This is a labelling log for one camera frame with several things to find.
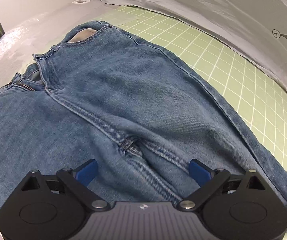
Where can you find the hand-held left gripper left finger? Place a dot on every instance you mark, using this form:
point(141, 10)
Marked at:
point(87, 172)

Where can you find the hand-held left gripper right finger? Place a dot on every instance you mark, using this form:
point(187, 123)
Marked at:
point(199, 172)

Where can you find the blue denim jeans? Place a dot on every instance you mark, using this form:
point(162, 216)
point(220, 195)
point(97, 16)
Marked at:
point(133, 92)

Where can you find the green grid mat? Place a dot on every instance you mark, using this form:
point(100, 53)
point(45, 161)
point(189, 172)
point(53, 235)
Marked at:
point(233, 67)

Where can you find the clear plastic bag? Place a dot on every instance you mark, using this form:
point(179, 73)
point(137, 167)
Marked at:
point(16, 37)

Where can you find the grey printed bed sheet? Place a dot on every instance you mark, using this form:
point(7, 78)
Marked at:
point(208, 5)

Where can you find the white backdrop board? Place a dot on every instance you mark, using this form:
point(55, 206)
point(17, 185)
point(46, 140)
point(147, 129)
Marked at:
point(33, 0)

